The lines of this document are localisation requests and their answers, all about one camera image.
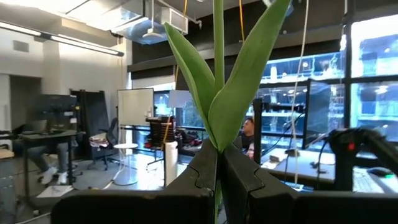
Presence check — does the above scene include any round white side table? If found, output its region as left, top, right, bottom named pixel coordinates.
left=113, top=142, right=140, bottom=187

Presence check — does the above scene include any grey desk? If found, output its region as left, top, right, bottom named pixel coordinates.
left=261, top=147, right=398, bottom=194

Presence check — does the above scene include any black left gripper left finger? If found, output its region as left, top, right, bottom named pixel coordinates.
left=51, top=139, right=218, bottom=224

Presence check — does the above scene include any grey ceiling unit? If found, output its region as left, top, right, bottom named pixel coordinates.
left=159, top=6, right=190, bottom=35

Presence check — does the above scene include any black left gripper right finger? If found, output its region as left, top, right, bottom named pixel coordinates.
left=221, top=144, right=398, bottom=224

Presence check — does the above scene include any white hanging ceiling fixture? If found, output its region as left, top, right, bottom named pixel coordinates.
left=142, top=0, right=164, bottom=40

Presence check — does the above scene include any black vertical post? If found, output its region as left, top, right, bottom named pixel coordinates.
left=252, top=97, right=264, bottom=165

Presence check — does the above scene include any pink tulip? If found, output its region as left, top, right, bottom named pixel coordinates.
left=163, top=0, right=292, bottom=224

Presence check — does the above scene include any whiteboard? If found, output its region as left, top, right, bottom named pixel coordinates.
left=116, top=87, right=155, bottom=128

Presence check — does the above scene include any yellow hanging cord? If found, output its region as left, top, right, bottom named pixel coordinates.
left=237, top=0, right=246, bottom=44
left=161, top=0, right=188, bottom=150

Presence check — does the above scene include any black monitor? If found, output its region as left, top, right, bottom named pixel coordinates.
left=303, top=78, right=346, bottom=149

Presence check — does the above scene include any long ceiling light strip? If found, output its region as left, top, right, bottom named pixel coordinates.
left=0, top=19, right=125, bottom=58

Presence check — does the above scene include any white hanging cord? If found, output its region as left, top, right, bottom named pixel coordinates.
left=293, top=0, right=310, bottom=186

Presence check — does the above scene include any black computer mouse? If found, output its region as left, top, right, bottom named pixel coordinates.
left=366, top=166, right=395, bottom=179

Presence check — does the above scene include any black office chair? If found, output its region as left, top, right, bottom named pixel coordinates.
left=88, top=117, right=119, bottom=171

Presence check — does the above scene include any white paper sheet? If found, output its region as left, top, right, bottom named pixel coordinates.
left=35, top=184, right=75, bottom=199

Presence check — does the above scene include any person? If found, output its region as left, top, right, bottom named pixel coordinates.
left=27, top=119, right=71, bottom=187
left=239, top=116, right=256, bottom=160

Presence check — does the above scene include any black equipment rack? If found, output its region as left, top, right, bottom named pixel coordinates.
left=145, top=116, right=177, bottom=149

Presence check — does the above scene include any grey wall vent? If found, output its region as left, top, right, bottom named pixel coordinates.
left=12, top=40, right=30, bottom=54

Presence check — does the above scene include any black panel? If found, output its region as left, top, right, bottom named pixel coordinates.
left=69, top=89, right=110, bottom=156

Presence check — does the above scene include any dark office desk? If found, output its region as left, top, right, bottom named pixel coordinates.
left=17, top=129, right=87, bottom=186

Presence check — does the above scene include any black cabinet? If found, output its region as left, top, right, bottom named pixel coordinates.
left=32, top=94, right=78, bottom=125

